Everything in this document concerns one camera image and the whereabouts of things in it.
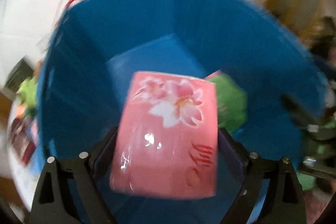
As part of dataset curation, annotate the blue plastic crate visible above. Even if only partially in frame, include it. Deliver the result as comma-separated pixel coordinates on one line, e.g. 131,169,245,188
37,0,327,223

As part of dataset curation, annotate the maroon knit beanie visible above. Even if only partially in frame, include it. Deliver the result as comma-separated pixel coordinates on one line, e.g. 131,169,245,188
9,118,36,166

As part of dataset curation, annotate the barcoded pink tissue pack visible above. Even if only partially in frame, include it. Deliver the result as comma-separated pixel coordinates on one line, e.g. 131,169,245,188
205,70,222,80

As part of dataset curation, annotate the pink flower tissue pack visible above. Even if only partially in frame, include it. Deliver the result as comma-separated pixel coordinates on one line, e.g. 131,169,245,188
109,72,218,199

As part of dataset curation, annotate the green frog plush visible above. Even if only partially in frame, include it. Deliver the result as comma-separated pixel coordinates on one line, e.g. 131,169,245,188
17,77,38,110

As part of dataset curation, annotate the black gift box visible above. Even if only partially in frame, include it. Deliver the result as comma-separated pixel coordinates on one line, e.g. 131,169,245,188
2,57,34,94

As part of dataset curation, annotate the green plush towel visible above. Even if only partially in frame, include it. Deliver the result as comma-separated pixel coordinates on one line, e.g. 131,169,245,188
208,73,247,135

